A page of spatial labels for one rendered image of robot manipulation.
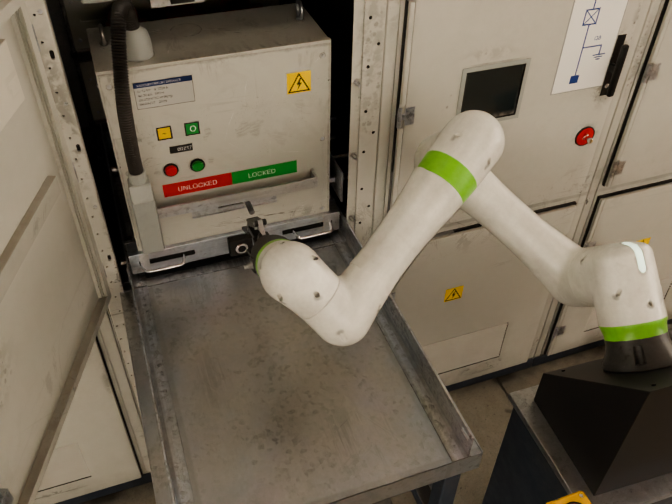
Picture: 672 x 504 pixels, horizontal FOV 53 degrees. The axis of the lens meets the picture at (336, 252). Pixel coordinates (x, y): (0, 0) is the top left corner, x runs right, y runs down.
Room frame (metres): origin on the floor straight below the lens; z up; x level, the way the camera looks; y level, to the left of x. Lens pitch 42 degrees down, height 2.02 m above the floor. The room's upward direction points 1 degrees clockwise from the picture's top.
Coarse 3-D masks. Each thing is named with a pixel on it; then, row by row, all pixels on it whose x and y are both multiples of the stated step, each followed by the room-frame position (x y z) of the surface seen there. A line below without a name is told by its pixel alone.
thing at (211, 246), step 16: (336, 208) 1.39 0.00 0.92; (272, 224) 1.32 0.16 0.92; (288, 224) 1.33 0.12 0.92; (304, 224) 1.34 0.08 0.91; (320, 224) 1.36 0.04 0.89; (336, 224) 1.37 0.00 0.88; (192, 240) 1.25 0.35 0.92; (208, 240) 1.25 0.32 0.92; (224, 240) 1.27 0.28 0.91; (128, 256) 1.19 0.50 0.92; (160, 256) 1.21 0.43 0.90; (176, 256) 1.23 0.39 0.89; (192, 256) 1.24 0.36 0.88; (208, 256) 1.25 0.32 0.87
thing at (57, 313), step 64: (0, 0) 1.09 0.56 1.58; (0, 64) 0.99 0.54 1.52; (0, 128) 0.93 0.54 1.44; (0, 192) 0.91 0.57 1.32; (64, 192) 1.12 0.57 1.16; (0, 256) 0.84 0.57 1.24; (64, 256) 1.04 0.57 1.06; (0, 320) 0.77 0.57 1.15; (64, 320) 0.95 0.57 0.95; (0, 384) 0.70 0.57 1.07; (64, 384) 0.87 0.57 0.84; (0, 448) 0.63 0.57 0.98
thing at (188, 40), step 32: (96, 32) 1.40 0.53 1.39; (160, 32) 1.40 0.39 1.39; (192, 32) 1.41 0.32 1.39; (224, 32) 1.41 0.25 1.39; (256, 32) 1.41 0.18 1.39; (288, 32) 1.42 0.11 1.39; (320, 32) 1.42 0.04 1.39; (96, 64) 1.25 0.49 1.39; (128, 64) 1.25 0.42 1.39; (160, 64) 1.25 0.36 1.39
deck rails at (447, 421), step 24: (144, 288) 1.15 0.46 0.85; (144, 312) 1.08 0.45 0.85; (384, 312) 1.09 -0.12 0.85; (144, 336) 1.00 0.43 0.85; (384, 336) 1.02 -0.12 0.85; (408, 336) 0.98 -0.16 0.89; (144, 360) 0.93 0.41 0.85; (408, 360) 0.95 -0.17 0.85; (168, 384) 0.87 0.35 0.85; (432, 384) 0.87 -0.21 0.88; (168, 408) 0.81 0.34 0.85; (432, 408) 0.82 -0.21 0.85; (456, 408) 0.78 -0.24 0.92; (168, 432) 0.75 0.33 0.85; (456, 432) 0.76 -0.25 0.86; (168, 456) 0.70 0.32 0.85; (456, 456) 0.71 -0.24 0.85; (168, 480) 0.61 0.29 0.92
